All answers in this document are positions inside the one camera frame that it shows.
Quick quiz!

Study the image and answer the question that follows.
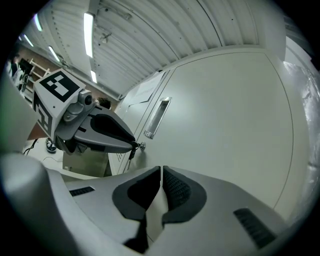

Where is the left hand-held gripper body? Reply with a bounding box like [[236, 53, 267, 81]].
[[32, 68, 98, 154]]

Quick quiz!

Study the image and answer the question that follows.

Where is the person's left forearm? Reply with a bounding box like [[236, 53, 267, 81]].
[[26, 123, 50, 141]]

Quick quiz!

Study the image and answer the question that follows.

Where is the white paper sheet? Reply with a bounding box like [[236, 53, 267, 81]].
[[134, 71, 166, 105]]

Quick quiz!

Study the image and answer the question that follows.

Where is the white metal locker cabinet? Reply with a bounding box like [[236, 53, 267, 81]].
[[108, 47, 311, 221]]

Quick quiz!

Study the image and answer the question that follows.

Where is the clear plastic sheet curtain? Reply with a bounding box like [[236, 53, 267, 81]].
[[282, 58, 320, 181]]

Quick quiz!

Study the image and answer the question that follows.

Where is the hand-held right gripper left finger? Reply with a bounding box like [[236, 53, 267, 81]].
[[65, 166, 161, 254]]

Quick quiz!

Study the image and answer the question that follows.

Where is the black round floor device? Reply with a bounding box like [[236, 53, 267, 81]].
[[44, 138, 58, 153]]

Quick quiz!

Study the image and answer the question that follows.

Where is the long ceiling light tube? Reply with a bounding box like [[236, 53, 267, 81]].
[[83, 11, 95, 59]]

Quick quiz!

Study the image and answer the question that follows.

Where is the white shelving rack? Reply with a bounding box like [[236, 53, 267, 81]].
[[24, 57, 52, 102]]

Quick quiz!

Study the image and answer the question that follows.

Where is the black floor cable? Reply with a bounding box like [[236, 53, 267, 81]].
[[22, 138, 39, 155]]

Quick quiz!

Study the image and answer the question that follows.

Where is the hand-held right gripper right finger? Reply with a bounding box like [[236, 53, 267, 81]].
[[149, 165, 289, 256]]

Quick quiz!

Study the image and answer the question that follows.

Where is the key with black fob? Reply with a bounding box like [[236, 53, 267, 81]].
[[128, 141, 147, 160]]

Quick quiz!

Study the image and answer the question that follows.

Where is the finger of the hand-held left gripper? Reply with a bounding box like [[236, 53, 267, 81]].
[[74, 122, 135, 153], [89, 106, 137, 144]]

